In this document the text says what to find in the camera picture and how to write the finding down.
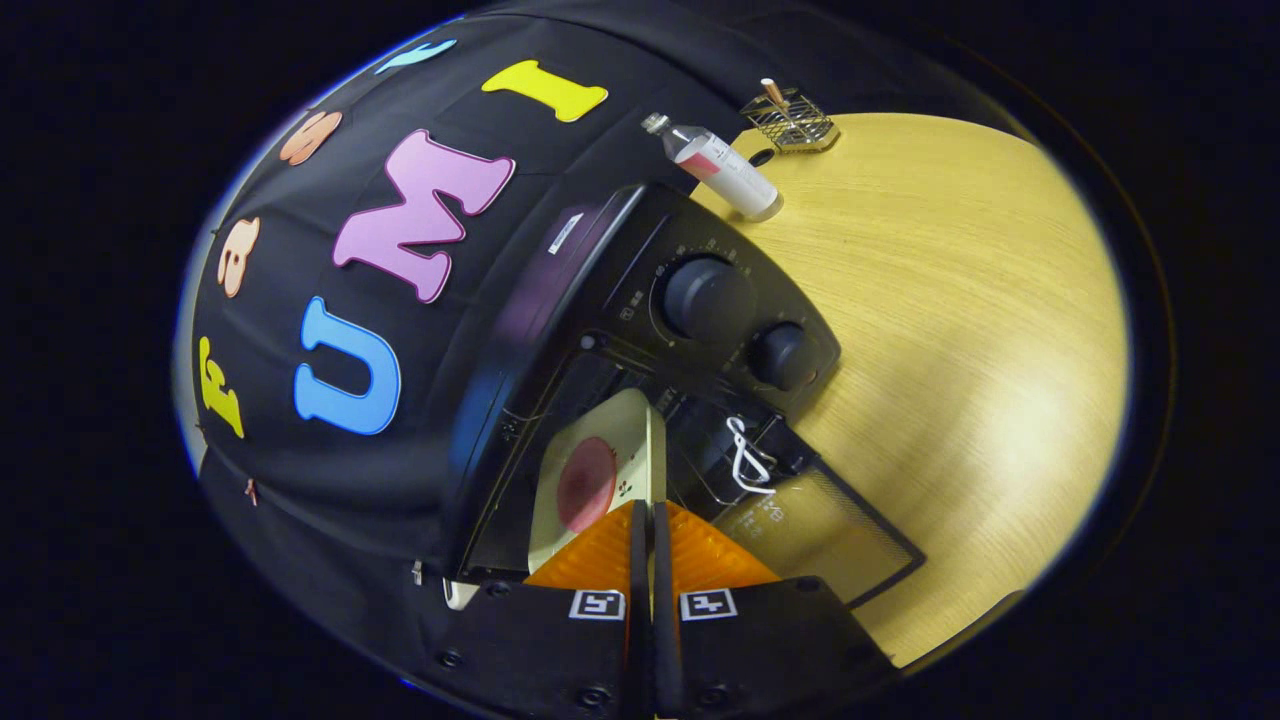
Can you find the clear plastic bottle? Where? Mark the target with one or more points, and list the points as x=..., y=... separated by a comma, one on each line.
x=730, y=170

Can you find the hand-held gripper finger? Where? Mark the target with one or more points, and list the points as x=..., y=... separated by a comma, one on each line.
x=640, y=560
x=662, y=570

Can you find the tan stick with white tip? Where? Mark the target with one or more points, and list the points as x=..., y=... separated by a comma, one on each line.
x=772, y=92

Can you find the black toaster oven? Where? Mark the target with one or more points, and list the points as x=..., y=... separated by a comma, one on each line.
x=620, y=270

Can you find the pink round food slice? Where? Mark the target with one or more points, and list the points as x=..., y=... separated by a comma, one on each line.
x=585, y=485

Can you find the cream square plate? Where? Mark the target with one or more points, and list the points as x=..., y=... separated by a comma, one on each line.
x=625, y=440

